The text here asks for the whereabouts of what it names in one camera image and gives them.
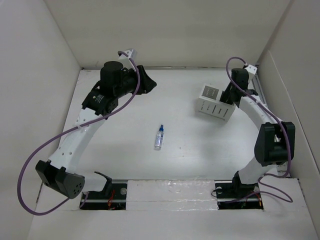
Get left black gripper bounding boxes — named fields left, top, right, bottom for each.
left=114, top=65, right=157, bottom=99

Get small clear spray bottle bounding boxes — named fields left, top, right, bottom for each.
left=154, top=124, right=164, bottom=150

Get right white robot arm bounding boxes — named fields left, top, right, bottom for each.
left=219, top=65, right=296, bottom=197

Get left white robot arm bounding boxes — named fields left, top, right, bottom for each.
left=35, top=61, right=157, bottom=199

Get white slotted desk organizer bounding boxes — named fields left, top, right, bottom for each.
left=195, top=84, right=236, bottom=122

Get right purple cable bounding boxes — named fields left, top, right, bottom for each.
left=226, top=56, right=294, bottom=203

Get purple cable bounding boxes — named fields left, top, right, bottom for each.
left=226, top=56, right=294, bottom=203
left=16, top=50, right=141, bottom=216

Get aluminium side rail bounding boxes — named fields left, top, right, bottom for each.
left=249, top=71, right=268, bottom=107

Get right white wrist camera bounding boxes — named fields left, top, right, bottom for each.
left=243, top=64, right=258, bottom=81

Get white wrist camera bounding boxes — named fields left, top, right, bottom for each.
left=117, top=48, right=138, bottom=65
left=243, top=64, right=258, bottom=81

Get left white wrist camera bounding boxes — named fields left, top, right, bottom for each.
left=117, top=48, right=138, bottom=65

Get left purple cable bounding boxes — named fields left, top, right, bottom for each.
left=16, top=50, right=141, bottom=216

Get metal base rail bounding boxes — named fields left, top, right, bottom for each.
left=79, top=178, right=264, bottom=211

